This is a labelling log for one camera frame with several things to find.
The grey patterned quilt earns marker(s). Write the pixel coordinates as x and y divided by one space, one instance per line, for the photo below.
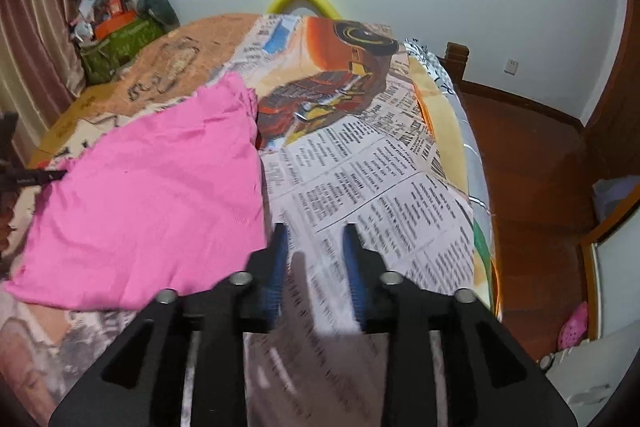
472 147

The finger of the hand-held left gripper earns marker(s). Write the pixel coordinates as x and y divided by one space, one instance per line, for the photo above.
35 178

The orange box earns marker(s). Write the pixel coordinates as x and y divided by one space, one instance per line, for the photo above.
117 26

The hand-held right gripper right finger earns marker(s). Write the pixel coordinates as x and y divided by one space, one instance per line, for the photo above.
352 267

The newspaper print cloth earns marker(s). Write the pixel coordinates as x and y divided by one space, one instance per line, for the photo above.
375 187

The lavender cloth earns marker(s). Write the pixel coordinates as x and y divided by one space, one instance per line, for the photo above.
615 199

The wooden framed door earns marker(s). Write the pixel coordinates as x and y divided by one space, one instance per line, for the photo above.
595 287

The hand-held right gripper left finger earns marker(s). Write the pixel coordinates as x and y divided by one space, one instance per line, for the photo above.
277 267

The pink slipper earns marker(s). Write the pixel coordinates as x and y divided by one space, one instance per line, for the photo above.
574 327

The wooden bedpost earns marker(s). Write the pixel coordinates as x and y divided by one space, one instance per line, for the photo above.
456 62

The black white patterned pillow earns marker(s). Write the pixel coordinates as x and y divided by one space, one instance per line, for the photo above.
425 57

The green bag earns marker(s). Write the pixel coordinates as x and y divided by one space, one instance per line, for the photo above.
120 49

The striped brown curtain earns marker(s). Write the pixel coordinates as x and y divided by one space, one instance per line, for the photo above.
40 32

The white foam box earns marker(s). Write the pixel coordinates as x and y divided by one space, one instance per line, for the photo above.
585 377

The wooden wardrobe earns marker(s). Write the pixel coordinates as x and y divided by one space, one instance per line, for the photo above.
615 97

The pink knit cardigan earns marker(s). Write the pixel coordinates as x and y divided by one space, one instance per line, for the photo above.
150 197

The white wall socket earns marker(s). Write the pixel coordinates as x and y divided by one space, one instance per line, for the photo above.
510 66

